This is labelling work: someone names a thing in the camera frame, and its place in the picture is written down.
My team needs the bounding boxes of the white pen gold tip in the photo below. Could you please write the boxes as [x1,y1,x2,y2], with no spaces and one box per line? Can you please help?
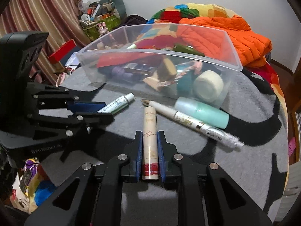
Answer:
[141,99,244,149]

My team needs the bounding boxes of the cream lipstick tube red base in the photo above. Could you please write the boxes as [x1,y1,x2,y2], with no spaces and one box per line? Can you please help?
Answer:
[142,107,159,181]

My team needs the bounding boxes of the green white tube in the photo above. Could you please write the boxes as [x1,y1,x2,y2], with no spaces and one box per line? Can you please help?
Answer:
[98,93,135,114]

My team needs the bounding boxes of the mint green bottle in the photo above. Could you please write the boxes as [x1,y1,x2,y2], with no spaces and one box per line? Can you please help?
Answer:
[174,97,230,129]

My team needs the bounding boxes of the red tea packet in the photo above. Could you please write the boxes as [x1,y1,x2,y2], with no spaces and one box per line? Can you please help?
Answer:
[97,52,163,68]

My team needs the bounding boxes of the beige tube white cap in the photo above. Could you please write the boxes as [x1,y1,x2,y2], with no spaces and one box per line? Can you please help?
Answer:
[142,70,161,92]

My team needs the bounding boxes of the red flat box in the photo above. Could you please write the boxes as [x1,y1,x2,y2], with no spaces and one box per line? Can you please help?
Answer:
[48,39,77,65]

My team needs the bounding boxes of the grey black fleece blanket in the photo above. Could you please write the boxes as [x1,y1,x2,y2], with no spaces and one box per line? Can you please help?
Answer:
[41,69,288,225]

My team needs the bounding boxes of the pink slipper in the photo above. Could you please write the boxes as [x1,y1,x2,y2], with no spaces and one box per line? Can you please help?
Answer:
[288,137,296,157]

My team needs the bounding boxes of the green storage box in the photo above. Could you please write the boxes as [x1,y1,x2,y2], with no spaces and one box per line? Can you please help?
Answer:
[80,15,121,41]

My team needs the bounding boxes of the cream tape roll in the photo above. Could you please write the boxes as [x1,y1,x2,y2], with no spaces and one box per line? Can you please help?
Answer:
[193,70,224,103]

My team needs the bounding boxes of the pink bunny figure bottle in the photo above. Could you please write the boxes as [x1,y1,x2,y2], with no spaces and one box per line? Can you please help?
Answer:
[98,22,109,37]

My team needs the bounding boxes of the striped brown curtain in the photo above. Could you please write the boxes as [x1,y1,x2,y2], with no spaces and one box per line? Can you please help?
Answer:
[1,0,90,85]

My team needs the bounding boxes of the clear plastic storage bin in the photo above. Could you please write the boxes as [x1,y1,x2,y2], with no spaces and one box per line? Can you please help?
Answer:
[77,24,242,108]

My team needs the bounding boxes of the dark purple clothes pile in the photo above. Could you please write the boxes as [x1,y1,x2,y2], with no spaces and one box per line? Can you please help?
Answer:
[123,14,148,26]

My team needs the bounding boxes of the dark green round jar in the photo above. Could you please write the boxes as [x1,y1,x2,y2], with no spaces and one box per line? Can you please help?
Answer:
[173,43,205,57]

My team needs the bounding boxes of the colourful patchwork blanket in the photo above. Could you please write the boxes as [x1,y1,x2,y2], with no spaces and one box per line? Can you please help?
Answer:
[136,3,287,111]

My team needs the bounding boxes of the orange puffer jacket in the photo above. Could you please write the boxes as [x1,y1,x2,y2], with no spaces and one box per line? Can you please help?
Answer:
[176,15,272,68]

